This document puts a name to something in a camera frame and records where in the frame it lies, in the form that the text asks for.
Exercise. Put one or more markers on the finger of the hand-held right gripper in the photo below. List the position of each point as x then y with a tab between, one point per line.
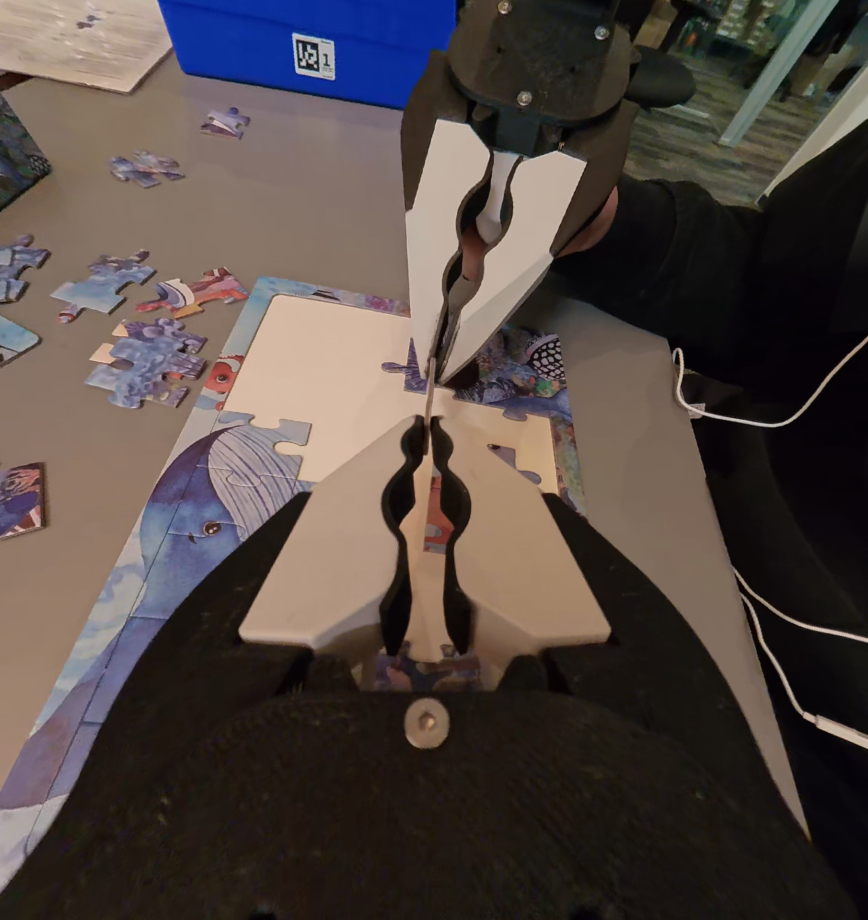
434	187
541	215

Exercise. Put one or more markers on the purple blue puzzle piece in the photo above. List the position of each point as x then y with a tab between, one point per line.
128	169

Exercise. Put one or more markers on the black office chair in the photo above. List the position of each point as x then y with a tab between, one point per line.
660	79

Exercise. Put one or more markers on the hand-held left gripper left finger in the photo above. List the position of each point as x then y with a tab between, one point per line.
326	568

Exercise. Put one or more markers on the white patch blue puzzle piece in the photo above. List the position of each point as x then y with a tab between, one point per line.
9	503

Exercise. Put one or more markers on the ocean jigsaw puzzle board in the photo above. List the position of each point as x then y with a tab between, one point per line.
333	345

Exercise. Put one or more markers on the pink lined coral puzzle piece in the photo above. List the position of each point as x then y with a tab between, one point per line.
164	169

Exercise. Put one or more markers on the striped fish puzzle piece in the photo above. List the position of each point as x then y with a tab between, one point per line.
2	345

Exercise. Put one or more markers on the person's right hand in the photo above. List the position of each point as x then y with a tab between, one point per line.
593	230

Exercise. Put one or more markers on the illustrated puzzle box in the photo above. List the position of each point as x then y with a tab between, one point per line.
2	158

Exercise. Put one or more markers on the person's right forearm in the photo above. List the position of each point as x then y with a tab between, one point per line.
692	273

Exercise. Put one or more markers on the pile of loose puzzle pieces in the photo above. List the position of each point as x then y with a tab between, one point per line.
146	359

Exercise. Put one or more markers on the person's dark clothing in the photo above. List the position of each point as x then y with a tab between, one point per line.
822	467

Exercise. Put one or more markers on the purple white tabbed puzzle piece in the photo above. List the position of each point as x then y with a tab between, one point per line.
225	122

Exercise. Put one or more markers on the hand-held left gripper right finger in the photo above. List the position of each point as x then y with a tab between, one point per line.
527	568

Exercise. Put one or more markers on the blue plastic object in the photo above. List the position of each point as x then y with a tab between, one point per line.
261	43

